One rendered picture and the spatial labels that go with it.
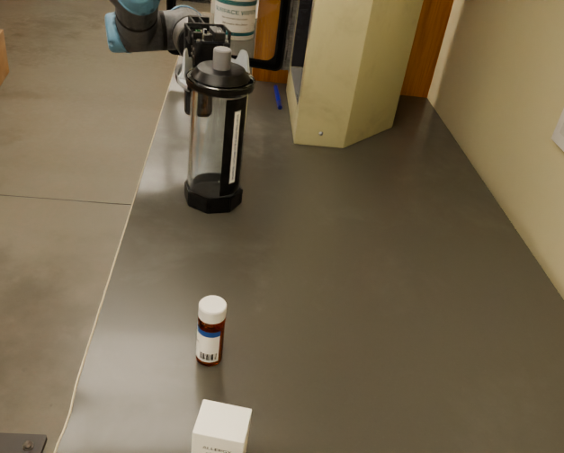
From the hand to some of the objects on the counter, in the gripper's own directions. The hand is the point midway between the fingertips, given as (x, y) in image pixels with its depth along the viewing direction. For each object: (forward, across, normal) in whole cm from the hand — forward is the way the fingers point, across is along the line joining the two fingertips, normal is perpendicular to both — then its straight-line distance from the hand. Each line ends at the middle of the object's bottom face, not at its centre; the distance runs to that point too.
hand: (219, 91), depth 92 cm
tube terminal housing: (-33, +38, +19) cm, 54 cm away
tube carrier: (0, 0, +19) cm, 19 cm away
